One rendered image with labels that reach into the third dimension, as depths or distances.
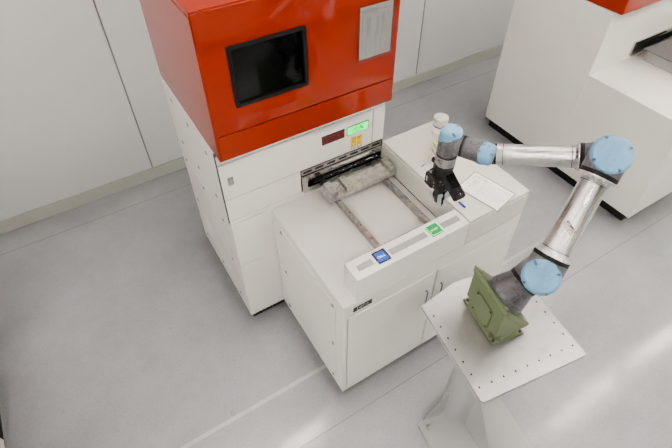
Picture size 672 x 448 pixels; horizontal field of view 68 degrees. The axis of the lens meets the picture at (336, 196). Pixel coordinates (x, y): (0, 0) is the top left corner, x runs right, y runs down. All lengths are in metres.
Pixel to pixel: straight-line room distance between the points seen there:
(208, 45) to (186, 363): 1.76
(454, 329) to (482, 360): 0.15
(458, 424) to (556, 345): 0.83
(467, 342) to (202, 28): 1.40
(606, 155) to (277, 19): 1.11
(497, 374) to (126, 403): 1.82
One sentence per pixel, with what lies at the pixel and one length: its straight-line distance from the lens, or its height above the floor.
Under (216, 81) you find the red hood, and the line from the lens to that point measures 1.76.
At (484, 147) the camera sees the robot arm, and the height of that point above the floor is 1.44.
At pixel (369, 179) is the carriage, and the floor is 0.88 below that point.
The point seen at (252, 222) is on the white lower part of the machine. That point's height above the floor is 0.79.
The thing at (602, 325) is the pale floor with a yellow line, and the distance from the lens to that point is 3.22.
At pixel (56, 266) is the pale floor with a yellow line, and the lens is 3.55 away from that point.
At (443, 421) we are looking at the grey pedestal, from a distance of 2.67.
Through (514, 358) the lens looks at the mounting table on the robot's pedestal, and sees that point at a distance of 1.95.
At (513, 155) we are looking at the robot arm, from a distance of 1.81.
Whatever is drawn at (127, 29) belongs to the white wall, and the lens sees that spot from 3.30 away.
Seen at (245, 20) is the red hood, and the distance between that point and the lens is 1.71.
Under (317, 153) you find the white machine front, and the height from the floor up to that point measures 1.04.
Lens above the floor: 2.47
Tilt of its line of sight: 45 degrees down
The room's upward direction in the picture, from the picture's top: straight up
